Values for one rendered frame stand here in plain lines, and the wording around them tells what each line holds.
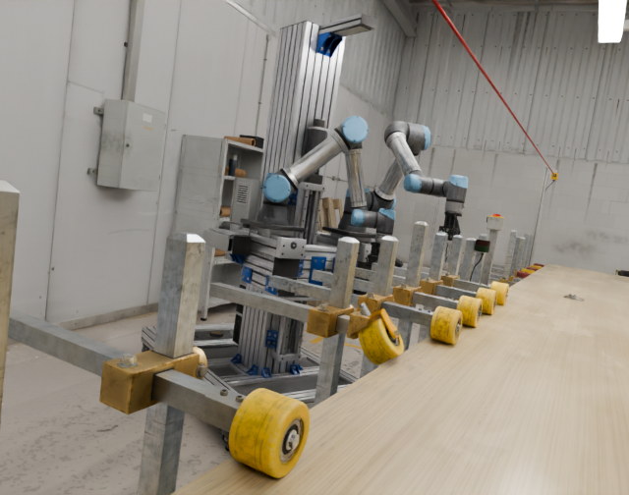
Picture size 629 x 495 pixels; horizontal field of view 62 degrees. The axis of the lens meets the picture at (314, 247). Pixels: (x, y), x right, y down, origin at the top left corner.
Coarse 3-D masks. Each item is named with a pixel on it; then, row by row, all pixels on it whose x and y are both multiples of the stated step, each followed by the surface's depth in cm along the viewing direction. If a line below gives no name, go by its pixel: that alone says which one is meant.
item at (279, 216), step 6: (264, 204) 240; (270, 204) 238; (276, 204) 238; (282, 204) 239; (264, 210) 239; (270, 210) 238; (276, 210) 238; (282, 210) 240; (258, 216) 240; (264, 216) 238; (270, 216) 239; (276, 216) 238; (282, 216) 239; (264, 222) 238; (270, 222) 237; (276, 222) 237; (282, 222) 239; (288, 222) 243
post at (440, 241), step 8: (440, 232) 175; (440, 240) 175; (440, 248) 175; (432, 256) 176; (440, 256) 175; (432, 264) 176; (440, 264) 175; (432, 272) 176; (440, 272) 177; (424, 328) 178; (424, 336) 178
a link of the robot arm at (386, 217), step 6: (384, 210) 231; (390, 210) 231; (378, 216) 231; (384, 216) 231; (390, 216) 231; (378, 222) 230; (384, 222) 231; (390, 222) 231; (378, 228) 232; (384, 228) 231; (390, 228) 231; (390, 234) 232
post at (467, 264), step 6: (468, 240) 219; (474, 240) 218; (468, 246) 219; (474, 246) 219; (468, 252) 220; (468, 258) 220; (462, 264) 221; (468, 264) 220; (462, 270) 221; (468, 270) 220; (462, 276) 221; (468, 276) 220
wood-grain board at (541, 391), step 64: (512, 320) 161; (576, 320) 178; (384, 384) 88; (448, 384) 92; (512, 384) 97; (576, 384) 103; (320, 448) 62; (384, 448) 65; (448, 448) 67; (512, 448) 70; (576, 448) 73
